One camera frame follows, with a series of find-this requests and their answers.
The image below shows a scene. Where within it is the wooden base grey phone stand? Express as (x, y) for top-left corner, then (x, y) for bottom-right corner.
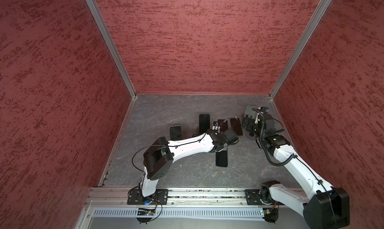
(244, 105), (257, 119)

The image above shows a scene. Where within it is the light green phone with sticker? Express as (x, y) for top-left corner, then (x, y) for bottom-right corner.
(230, 117), (243, 136)

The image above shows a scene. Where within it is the silver-backed phone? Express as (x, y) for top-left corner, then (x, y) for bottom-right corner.
(216, 151), (228, 168)

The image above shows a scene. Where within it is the green-edged phone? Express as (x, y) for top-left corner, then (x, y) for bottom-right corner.
(169, 125), (183, 141)

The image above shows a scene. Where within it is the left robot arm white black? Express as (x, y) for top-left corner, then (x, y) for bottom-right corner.
(139, 128), (239, 198)

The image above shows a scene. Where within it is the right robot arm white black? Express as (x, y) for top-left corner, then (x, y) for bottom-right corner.
(242, 106), (350, 229)

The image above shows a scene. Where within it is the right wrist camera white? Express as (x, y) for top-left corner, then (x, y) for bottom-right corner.
(259, 106), (269, 114)

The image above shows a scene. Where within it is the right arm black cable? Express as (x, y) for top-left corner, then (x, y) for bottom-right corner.
(251, 108), (337, 229)

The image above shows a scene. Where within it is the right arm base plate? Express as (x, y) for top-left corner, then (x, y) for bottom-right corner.
(244, 189), (287, 206)

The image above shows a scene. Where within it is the white slotted cable duct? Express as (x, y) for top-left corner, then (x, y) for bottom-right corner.
(92, 207), (265, 221)

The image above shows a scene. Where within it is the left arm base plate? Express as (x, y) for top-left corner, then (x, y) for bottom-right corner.
(127, 188), (169, 205)

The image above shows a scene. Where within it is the right aluminium corner post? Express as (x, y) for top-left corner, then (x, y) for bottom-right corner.
(269, 0), (332, 100)

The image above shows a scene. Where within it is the aluminium corner post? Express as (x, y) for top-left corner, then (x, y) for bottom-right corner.
(85, 0), (137, 100)
(269, 0), (332, 100)

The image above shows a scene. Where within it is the aluminium front rail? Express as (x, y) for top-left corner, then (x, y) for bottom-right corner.
(85, 186), (328, 208)

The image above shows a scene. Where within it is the left aluminium corner post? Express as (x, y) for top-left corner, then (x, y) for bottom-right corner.
(85, 0), (137, 100)

